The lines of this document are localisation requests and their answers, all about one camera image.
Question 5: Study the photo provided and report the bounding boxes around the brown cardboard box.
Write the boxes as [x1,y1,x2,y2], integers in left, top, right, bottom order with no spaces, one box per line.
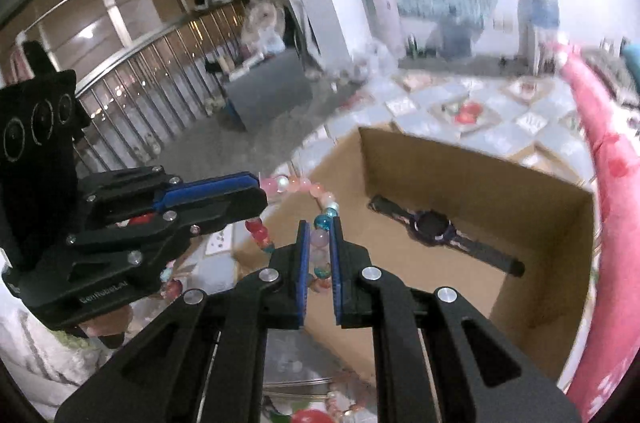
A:
[234,125,598,396]

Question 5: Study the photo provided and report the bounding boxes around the pink orange bead bracelet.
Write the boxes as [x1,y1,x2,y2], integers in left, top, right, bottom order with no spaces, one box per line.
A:
[269,369,377,423]

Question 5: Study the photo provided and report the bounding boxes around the multicolour bead bracelet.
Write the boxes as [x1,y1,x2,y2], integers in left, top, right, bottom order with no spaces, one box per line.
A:
[159,174,343,302]

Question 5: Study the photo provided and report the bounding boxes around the dark purple smart watch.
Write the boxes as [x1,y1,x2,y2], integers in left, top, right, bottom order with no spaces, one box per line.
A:
[368,195,525,278]

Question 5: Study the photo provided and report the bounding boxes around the left hand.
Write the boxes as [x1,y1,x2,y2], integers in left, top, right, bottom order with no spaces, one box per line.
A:
[80,305,134,349]

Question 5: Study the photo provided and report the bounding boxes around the metal stair railing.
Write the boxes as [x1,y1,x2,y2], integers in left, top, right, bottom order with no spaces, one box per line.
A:
[74,0,245,175]

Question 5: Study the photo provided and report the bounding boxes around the pink floral blanket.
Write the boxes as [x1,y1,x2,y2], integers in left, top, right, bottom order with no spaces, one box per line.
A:
[552,44,639,422]

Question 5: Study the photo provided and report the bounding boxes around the grey storage box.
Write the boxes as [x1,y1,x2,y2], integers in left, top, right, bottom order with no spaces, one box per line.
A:
[224,48,312,133]

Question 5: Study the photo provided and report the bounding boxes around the fruit pattern table cover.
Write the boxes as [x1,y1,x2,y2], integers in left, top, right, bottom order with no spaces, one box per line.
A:
[160,70,594,278]

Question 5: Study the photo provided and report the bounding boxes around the white cylinder tube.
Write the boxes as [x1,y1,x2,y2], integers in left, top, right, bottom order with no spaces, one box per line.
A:
[364,0,406,59]

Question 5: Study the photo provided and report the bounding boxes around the teal patterned pillow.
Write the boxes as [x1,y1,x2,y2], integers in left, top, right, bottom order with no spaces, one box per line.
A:
[620,43,640,90]

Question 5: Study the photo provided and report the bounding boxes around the blue water dispenser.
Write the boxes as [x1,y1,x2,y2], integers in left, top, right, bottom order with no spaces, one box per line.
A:
[518,0,560,76]

